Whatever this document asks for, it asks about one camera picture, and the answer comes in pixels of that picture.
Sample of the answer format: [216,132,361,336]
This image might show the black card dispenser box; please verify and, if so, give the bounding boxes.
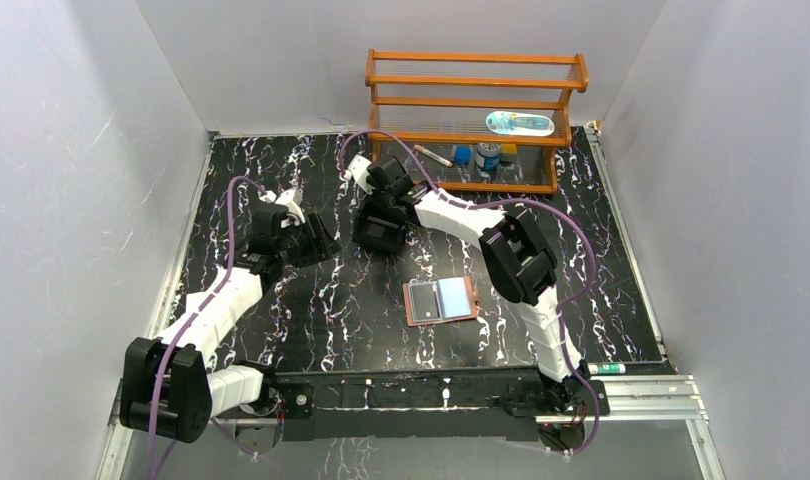
[352,196,412,254]

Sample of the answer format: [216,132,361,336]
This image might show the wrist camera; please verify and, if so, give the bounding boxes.
[345,154,414,195]
[252,187,307,229]

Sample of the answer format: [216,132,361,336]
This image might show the blue white packaged item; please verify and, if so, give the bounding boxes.
[485,111,555,137]

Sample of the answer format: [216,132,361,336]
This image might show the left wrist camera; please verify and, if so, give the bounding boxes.
[252,187,307,229]

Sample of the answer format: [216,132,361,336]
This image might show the black VIP card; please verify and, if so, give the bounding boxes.
[408,282,442,324]

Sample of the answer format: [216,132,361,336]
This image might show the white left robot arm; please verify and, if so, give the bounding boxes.
[119,206,340,443]

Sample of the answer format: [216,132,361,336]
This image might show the brown leather card holder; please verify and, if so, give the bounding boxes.
[402,276,479,327]

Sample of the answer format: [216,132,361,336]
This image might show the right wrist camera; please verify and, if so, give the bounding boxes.
[345,154,414,195]

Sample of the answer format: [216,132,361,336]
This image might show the small blue cube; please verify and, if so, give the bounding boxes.
[452,145,472,165]

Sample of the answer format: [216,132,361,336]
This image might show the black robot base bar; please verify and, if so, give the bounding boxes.
[214,360,618,444]

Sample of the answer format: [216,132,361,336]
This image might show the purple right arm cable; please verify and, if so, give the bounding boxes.
[337,129,602,457]

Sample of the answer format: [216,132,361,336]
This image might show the orange wooden shelf rack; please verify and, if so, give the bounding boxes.
[364,49,589,195]

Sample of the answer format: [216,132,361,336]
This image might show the blue white can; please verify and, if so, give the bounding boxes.
[476,143,502,175]

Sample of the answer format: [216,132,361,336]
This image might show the green white marker pen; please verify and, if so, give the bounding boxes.
[589,363,627,376]

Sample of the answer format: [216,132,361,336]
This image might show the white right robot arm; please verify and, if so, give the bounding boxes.
[364,184,590,414]

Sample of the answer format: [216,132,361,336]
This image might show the red white marker pen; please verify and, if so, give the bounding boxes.
[413,144,454,168]

